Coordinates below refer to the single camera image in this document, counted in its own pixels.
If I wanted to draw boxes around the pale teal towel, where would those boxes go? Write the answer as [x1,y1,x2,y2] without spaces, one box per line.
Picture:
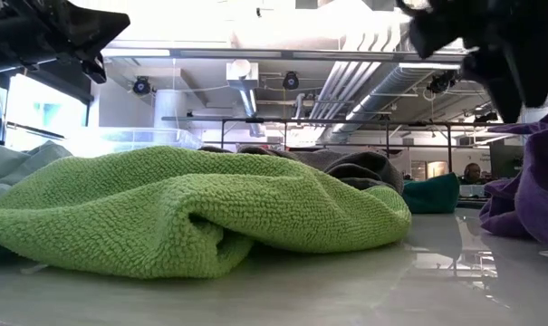
[0,139,74,266]

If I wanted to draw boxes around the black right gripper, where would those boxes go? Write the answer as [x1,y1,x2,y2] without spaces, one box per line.
[395,0,548,124]

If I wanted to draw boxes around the white ceiling box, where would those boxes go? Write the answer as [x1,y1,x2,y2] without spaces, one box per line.
[226,58,260,91]

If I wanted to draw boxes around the long ceiling light beam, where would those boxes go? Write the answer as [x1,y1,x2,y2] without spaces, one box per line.
[101,47,467,63]

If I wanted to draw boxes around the clear plastic bin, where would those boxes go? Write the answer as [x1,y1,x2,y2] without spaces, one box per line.
[64,126,206,158]

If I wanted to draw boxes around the dark teal towel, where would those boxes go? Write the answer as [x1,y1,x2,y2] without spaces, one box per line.
[400,171,461,216]

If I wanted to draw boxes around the lime green towel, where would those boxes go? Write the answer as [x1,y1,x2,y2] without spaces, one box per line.
[0,145,413,280]

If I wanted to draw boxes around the dark gray towel white tag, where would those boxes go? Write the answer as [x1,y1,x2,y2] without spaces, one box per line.
[197,144,347,172]

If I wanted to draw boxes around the person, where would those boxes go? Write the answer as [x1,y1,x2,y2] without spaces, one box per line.
[458,161,487,186]

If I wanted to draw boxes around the white round column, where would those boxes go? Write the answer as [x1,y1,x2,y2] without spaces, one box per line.
[153,89,187,130]

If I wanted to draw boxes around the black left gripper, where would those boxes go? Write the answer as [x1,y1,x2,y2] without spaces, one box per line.
[0,0,131,85]

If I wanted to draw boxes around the silver ribbed air duct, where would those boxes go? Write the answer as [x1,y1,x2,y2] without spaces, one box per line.
[327,62,433,144]

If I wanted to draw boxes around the black monitor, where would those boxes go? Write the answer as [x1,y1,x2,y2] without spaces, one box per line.
[489,144,524,180]

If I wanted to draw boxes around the white ceiling pipes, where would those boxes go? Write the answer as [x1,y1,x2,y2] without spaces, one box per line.
[308,61,383,121]

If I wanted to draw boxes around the black metal rack frame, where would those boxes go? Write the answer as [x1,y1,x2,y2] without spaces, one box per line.
[161,116,528,176]

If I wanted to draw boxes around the dark gray towel beige label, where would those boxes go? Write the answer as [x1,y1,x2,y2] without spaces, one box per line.
[323,150,405,196]

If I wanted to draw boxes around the bright window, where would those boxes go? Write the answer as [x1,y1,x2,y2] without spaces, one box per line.
[5,73,90,152]

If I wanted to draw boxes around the purple towel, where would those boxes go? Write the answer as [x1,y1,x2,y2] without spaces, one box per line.
[478,100,548,255]

